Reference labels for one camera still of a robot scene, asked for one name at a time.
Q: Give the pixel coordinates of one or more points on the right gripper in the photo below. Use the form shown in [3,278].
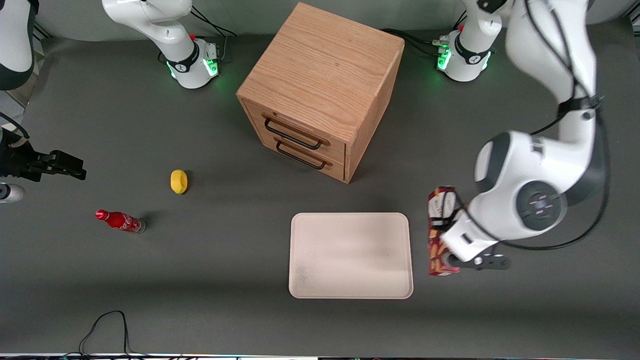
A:
[16,161]

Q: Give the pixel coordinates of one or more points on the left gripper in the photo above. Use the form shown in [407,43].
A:
[441,225]

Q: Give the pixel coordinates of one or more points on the red cookie box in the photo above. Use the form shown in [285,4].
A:
[441,200]

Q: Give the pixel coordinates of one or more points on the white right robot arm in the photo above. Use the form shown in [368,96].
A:
[165,30]

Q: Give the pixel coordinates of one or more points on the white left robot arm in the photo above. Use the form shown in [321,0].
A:
[525,165]

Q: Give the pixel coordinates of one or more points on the cream plastic tray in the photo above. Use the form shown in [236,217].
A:
[350,255]

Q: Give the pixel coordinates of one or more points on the red cola bottle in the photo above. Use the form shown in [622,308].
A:
[120,220]

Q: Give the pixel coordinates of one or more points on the yellow lemon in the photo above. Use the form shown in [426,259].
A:
[179,181]

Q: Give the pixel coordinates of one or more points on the wooden drawer front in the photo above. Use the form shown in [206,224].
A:
[335,148]
[265,137]

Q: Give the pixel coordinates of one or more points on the wooden drawer cabinet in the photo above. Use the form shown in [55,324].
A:
[325,65]

